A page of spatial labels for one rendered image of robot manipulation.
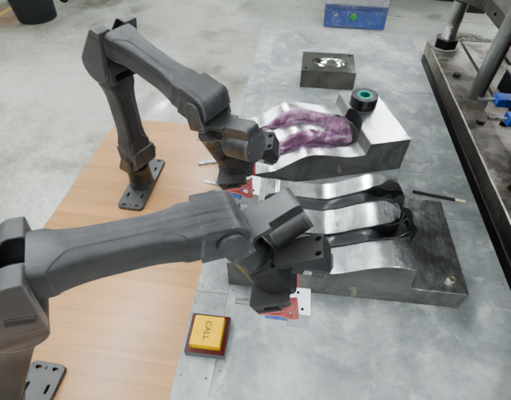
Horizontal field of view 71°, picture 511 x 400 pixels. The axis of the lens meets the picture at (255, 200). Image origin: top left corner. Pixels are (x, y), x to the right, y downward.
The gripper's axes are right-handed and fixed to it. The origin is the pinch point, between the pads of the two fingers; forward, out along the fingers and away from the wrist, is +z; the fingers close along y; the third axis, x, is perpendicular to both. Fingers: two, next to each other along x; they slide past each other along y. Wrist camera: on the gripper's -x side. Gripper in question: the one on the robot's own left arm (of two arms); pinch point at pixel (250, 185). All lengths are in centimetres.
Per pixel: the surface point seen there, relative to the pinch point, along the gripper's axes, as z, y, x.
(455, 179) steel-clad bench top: 37, 19, -47
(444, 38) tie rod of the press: 56, 106, -56
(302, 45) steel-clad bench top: 36, 98, 2
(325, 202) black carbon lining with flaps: 11.9, 0.7, -15.1
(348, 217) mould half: 10.0, -4.8, -20.8
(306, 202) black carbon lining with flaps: 10.5, 0.4, -10.7
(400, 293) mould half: 17.4, -19.7, -30.1
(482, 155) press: 45, 33, -57
